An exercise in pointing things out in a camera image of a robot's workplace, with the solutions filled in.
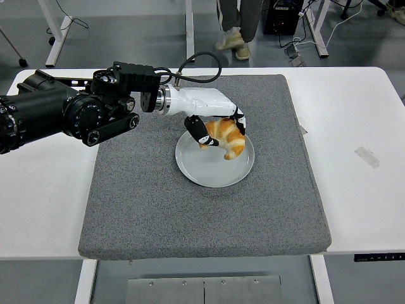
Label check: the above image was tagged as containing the white desk leg with cables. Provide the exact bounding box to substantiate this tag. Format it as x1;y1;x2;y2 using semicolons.
304;0;332;59

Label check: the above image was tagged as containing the grey foot pedal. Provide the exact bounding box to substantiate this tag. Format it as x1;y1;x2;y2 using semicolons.
283;45;307;68

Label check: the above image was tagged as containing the white floor cable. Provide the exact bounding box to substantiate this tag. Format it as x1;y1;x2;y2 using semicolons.
292;0;365;48

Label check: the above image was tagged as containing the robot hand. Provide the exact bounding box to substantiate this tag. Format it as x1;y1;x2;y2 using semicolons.
170;87;248;149

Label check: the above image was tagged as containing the clear tape strip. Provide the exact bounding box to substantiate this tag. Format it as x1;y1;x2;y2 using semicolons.
354;146;381;170

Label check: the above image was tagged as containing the black office chair base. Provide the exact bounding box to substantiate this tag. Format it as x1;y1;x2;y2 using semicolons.
340;0;387;18

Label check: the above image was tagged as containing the person's foot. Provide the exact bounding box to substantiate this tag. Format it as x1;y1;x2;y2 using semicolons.
385;0;405;25

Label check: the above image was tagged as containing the grey fabric mat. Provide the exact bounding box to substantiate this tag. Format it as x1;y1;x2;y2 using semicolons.
77;74;332;261

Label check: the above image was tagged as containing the person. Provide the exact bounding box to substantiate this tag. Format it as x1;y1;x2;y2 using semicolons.
215;0;265;61

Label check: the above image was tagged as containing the grey metal plate with screws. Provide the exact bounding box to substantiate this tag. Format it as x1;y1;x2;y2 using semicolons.
127;275;284;304

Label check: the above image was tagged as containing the white table leg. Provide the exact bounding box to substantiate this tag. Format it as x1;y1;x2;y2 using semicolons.
75;259;98;304
309;255;335;304

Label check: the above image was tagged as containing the slanted white desk leg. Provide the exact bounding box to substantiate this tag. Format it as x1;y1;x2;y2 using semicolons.
37;0;74;68

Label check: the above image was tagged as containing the straight white desk leg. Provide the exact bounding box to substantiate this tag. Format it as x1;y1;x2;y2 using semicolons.
185;0;195;62

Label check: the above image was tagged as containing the black table control panel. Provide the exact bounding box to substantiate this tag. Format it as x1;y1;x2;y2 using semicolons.
353;253;405;263

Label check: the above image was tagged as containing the golden croissant bread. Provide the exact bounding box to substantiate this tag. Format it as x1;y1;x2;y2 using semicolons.
198;117;246;161

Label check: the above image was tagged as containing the thin black floor cable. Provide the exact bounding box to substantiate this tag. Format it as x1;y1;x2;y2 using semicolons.
46;17;90;35

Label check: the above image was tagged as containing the grey pole with black caster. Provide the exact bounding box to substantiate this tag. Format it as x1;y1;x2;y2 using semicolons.
0;27;28;68

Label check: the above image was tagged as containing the round grey plate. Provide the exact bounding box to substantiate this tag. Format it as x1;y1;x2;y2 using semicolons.
175;125;256;188

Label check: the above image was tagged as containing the black computer box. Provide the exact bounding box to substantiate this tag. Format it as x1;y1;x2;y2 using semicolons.
263;0;301;36

